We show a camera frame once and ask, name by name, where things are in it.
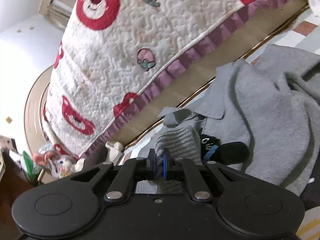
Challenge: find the dark wooden drawer cabinet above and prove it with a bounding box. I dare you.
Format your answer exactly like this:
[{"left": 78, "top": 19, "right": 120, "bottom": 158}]
[{"left": 1, "top": 151, "right": 33, "bottom": 239}]

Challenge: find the folded dark brown garment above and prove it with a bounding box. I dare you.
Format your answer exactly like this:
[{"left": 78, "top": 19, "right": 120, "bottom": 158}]
[{"left": 84, "top": 145, "right": 108, "bottom": 168}]

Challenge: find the white quilt with red bears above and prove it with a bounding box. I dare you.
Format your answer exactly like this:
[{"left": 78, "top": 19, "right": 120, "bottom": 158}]
[{"left": 43, "top": 0, "right": 291, "bottom": 158}]

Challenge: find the beige mattress edge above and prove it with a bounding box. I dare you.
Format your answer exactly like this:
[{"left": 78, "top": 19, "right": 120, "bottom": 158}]
[{"left": 109, "top": 0, "right": 311, "bottom": 148}]

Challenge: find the cream bedside cabinet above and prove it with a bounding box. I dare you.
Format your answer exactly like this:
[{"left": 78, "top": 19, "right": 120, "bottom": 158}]
[{"left": 37, "top": 168, "right": 57, "bottom": 185}]

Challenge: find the folded cream garment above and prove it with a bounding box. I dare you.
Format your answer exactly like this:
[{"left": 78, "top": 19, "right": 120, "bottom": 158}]
[{"left": 105, "top": 141, "right": 124, "bottom": 165}]

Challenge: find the grey knit cat sweater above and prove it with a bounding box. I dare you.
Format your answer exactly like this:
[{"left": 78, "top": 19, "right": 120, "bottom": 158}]
[{"left": 135, "top": 43, "right": 320, "bottom": 197}]

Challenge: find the grey bunny plush toy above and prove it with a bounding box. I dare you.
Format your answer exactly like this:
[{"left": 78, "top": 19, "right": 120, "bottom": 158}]
[{"left": 33, "top": 143, "right": 86, "bottom": 178}]

